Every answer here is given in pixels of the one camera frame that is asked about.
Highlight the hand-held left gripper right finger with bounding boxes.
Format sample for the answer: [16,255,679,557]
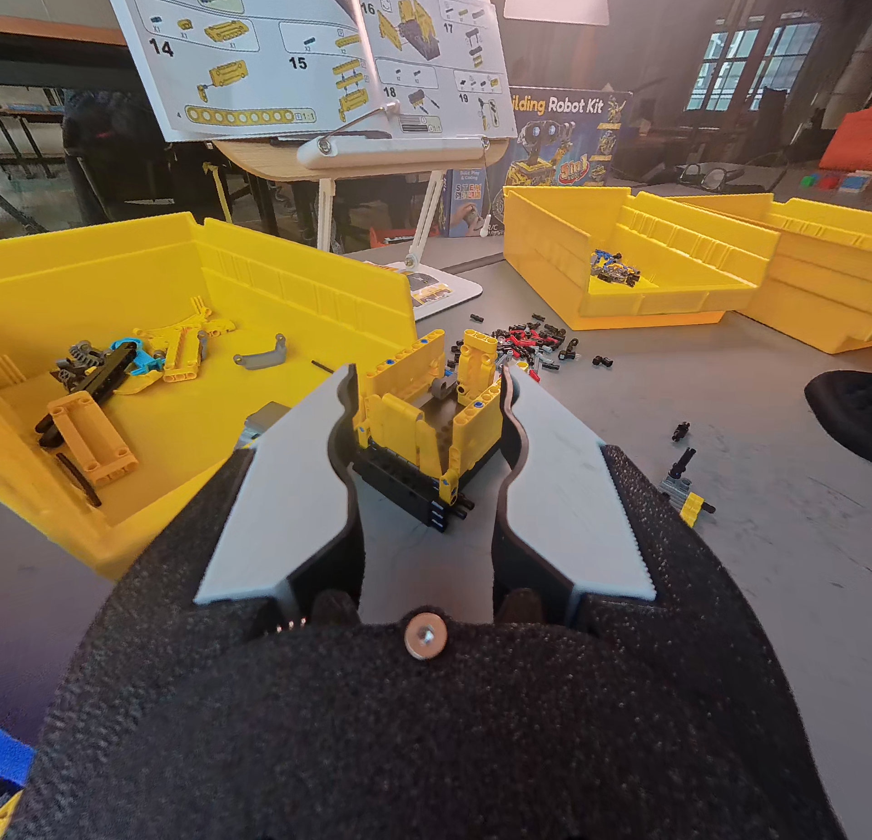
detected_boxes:
[490,364,658,624]

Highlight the yellow black lego model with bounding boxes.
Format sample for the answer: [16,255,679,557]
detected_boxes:
[351,328,506,533]

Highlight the brown wooden desk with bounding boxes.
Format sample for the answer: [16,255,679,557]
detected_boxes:
[0,15,127,47]

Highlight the yellow lego frame assembly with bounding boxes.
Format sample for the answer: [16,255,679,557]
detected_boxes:
[133,297,238,384]

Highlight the orange lego frame panel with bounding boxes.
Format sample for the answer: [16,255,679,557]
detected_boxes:
[46,390,139,483]

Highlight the orange cushion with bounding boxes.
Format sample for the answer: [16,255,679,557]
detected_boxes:
[817,111,872,171]

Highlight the black lego beam with gears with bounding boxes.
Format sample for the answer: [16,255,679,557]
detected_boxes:
[35,339,139,447]

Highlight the black office chair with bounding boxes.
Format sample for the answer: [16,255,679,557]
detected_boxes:
[64,90,212,224]

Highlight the heap of grey yellow lego parts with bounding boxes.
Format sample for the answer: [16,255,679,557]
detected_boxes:
[589,249,643,288]

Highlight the pile of small lego pins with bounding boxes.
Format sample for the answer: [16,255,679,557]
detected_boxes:
[446,312,614,384]

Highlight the folded leaflet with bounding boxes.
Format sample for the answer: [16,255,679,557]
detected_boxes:
[402,271,452,307]

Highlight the black mesh chair back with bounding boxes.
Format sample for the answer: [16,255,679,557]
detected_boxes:
[804,370,872,462]

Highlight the blue toy kit box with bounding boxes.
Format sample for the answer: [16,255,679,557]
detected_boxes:
[439,89,634,239]

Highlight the paned window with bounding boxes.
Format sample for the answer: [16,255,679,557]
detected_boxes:
[687,29,760,112]
[749,21,823,112]

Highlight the blue lego piece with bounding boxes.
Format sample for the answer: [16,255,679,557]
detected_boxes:
[109,336,168,378]

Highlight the grey curved lego piece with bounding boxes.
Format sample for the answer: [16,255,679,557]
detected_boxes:
[233,333,287,371]

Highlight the instruction booklet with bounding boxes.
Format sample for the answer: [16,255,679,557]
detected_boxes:
[97,0,517,142]

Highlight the yellow strap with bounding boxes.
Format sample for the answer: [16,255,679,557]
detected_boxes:
[203,162,229,222]

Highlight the black eyeglasses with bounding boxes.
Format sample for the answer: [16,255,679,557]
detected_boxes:
[678,162,747,194]

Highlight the blue plastic bin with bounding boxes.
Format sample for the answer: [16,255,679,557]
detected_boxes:
[0,727,35,790]

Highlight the yellow plastic bin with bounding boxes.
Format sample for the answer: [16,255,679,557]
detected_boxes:
[503,186,781,331]
[671,193,872,356]
[0,212,418,581]

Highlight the white wooden book stand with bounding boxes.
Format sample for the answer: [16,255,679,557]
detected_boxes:
[213,100,513,323]

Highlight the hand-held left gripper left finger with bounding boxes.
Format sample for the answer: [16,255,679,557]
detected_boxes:
[194,363,365,623]

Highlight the grey yellow lego subassembly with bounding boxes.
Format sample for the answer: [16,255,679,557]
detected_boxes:
[657,448,718,529]

